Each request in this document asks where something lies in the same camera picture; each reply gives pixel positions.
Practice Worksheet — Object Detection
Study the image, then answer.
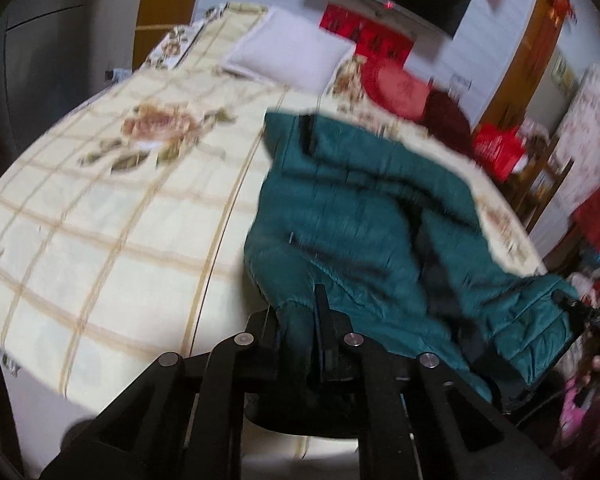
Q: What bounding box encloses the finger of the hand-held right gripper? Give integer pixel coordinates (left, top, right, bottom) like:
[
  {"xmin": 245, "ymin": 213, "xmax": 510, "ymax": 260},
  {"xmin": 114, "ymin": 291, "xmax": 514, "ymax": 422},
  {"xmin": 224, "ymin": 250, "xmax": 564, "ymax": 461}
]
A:
[{"xmin": 552, "ymin": 289, "xmax": 592, "ymax": 323}]

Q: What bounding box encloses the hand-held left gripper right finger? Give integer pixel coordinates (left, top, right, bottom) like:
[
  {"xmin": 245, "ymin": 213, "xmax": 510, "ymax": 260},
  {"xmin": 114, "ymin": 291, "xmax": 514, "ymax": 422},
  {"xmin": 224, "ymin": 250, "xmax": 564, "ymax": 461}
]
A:
[{"xmin": 312, "ymin": 284, "xmax": 564, "ymax": 480}]

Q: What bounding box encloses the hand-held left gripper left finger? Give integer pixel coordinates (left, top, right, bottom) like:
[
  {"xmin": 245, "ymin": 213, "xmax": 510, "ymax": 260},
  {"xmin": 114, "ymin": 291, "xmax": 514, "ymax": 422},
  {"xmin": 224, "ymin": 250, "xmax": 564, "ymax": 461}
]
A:
[{"xmin": 40, "ymin": 310, "xmax": 286, "ymax": 480}]

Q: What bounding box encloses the green quilted jacket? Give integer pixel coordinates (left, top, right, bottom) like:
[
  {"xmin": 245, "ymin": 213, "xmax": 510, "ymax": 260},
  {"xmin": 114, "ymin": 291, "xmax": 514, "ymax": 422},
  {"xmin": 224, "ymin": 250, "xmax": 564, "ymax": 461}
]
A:
[{"xmin": 243, "ymin": 111, "xmax": 588, "ymax": 411}]

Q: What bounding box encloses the person's pink clothing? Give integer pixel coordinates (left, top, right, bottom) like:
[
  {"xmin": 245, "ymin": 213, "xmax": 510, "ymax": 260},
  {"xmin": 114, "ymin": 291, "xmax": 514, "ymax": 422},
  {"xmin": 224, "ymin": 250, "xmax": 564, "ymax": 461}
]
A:
[{"xmin": 552, "ymin": 375, "xmax": 600, "ymax": 480}]

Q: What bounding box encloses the wooden chair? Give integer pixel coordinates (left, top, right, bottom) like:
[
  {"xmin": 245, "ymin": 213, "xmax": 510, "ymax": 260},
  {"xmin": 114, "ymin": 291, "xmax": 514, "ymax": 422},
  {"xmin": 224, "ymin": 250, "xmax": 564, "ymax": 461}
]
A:
[{"xmin": 510, "ymin": 130, "xmax": 576, "ymax": 231}]

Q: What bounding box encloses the red bag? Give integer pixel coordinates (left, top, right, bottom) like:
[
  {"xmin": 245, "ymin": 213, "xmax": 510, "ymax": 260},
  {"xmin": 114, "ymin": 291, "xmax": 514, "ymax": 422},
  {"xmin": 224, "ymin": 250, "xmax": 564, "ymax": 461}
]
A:
[{"xmin": 472, "ymin": 122, "xmax": 528, "ymax": 181}]

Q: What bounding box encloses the white patterned curtain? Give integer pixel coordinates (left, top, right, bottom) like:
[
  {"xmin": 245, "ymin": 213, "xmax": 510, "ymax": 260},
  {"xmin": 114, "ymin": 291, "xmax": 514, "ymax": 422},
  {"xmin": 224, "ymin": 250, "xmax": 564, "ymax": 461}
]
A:
[{"xmin": 550, "ymin": 64, "xmax": 600, "ymax": 216}]

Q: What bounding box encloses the floral checked bed sheet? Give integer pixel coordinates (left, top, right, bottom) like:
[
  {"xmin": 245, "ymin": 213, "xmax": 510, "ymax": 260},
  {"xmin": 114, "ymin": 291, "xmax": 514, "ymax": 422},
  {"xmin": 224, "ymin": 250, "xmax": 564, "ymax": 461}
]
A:
[{"xmin": 0, "ymin": 2, "xmax": 548, "ymax": 461}]

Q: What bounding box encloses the dark red cushion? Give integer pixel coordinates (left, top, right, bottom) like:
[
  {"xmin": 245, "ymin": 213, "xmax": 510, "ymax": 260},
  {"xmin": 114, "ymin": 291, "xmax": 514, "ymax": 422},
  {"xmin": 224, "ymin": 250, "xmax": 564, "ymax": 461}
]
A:
[{"xmin": 422, "ymin": 91, "xmax": 473, "ymax": 153}]

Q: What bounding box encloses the brown wooden door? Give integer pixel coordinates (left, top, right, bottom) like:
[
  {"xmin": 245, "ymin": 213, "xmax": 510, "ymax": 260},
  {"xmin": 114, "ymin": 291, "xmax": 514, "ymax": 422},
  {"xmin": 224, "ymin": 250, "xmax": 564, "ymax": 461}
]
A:
[{"xmin": 472, "ymin": 0, "xmax": 566, "ymax": 131}]

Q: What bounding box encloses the red round cushion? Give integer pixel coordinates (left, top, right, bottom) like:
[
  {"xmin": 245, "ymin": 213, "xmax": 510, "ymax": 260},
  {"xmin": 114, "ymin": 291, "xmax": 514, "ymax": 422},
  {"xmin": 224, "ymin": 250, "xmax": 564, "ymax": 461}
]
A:
[{"xmin": 362, "ymin": 57, "xmax": 433, "ymax": 121}]

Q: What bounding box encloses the white pillow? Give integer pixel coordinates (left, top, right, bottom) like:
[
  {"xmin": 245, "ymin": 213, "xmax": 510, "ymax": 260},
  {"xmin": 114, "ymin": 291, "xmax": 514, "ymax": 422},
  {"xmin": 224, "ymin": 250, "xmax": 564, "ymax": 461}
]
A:
[{"xmin": 220, "ymin": 8, "xmax": 356, "ymax": 95}]

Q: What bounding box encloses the folded floral quilt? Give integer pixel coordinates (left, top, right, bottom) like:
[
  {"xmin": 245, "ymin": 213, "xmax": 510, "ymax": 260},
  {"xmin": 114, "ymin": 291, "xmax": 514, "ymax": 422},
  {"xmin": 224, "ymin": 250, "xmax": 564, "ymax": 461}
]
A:
[{"xmin": 142, "ymin": 4, "xmax": 231, "ymax": 71}]

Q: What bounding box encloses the grey wardrobe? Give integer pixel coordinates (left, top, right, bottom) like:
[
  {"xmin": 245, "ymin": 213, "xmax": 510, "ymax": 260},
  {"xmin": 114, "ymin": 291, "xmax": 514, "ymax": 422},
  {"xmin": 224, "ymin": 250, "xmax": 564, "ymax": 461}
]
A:
[{"xmin": 0, "ymin": 0, "xmax": 151, "ymax": 126}]

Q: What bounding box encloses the red paper wall poster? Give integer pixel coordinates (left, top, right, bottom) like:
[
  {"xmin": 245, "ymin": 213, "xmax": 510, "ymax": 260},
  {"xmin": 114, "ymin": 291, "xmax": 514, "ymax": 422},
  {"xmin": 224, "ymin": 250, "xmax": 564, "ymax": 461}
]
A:
[
  {"xmin": 355, "ymin": 25, "xmax": 413, "ymax": 68},
  {"xmin": 320, "ymin": 4, "xmax": 366, "ymax": 36}
]

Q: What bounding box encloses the orange wooden door frame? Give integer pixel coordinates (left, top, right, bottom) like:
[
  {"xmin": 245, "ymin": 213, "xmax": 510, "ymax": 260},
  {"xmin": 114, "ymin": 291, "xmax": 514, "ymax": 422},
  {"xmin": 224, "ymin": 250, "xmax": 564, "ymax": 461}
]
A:
[{"xmin": 135, "ymin": 0, "xmax": 208, "ymax": 68}]

